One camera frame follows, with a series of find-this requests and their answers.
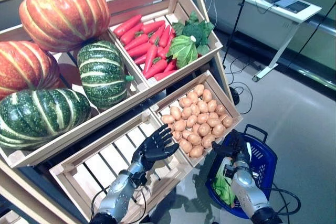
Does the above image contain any dark green leafy broccoli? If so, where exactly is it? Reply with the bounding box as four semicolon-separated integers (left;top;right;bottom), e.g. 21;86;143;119
172;10;215;56

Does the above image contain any red carrot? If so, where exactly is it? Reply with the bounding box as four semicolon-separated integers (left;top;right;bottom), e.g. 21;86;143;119
113;14;142;38
149;24;166;45
124;34;150;51
144;59;169;79
159;24;171;48
120;22;144;46
153;69;177;81
128;42;153;59
168;27;176;46
141;20;166;35
164;59;178;73
142;45;158;76
156;46;170;60
133;54;148;65

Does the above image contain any blue plastic shopping basket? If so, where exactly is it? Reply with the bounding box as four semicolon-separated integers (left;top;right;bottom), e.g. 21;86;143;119
205;124;278;220

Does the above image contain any orange striped pumpkin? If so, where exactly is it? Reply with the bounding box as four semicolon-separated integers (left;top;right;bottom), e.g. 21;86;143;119
18;0;111;53
0;40;61;101

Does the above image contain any wooden napa cabbage crate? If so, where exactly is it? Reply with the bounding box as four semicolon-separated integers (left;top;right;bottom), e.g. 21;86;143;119
49;110;194;223

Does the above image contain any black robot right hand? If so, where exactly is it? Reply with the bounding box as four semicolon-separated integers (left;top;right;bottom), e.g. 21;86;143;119
211;129;251;162

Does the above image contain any wooden vegetable display stand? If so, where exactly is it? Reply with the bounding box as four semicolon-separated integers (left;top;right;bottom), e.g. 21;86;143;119
0;0;234;224

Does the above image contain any black floor cable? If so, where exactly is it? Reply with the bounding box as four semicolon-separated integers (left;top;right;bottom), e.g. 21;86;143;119
225;50;254;116

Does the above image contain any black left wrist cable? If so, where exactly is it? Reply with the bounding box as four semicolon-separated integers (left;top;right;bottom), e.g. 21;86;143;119
90;179;147;224

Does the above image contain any white folding table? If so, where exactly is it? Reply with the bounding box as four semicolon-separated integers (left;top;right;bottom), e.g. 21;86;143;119
202;0;323;83

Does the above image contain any napa cabbage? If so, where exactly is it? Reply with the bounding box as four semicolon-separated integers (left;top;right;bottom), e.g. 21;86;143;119
212;171;236;206

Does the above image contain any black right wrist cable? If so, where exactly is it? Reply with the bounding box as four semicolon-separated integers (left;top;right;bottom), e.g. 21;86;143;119
259;186;302;219

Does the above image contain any wooden carrot crate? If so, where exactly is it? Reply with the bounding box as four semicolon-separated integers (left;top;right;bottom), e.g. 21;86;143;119
106;0;224;90

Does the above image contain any wooden potato crate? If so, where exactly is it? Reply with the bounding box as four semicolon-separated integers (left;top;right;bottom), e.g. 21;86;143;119
149;70;244;168

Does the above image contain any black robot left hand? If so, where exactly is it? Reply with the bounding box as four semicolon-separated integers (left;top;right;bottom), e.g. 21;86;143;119
131;123;181;169

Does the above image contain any light green round cabbage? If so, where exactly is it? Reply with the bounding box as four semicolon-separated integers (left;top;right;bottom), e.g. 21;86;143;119
166;35;199;69

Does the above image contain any large green striped pumpkin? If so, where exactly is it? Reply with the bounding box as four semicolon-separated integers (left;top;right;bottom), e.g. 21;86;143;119
0;88;92;151

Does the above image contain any wooden pumpkin crate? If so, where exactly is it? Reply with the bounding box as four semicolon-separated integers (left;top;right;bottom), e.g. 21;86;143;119
0;23;150;169

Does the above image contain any small green striped pumpkin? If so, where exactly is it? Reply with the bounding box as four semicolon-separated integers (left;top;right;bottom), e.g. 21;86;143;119
77;40;134;109

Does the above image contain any black floor adapter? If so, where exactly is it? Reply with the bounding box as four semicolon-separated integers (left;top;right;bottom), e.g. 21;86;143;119
228;87;241;104

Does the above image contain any black metal glass rack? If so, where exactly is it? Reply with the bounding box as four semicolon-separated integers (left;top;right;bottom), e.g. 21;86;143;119
286;0;336;91

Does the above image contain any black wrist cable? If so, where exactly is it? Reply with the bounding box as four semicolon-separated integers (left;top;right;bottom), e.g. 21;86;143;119
259;186;302;219
90;179;147;224

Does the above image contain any black tripod stand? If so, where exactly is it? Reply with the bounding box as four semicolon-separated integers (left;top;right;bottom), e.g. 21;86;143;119
222;0;257;70

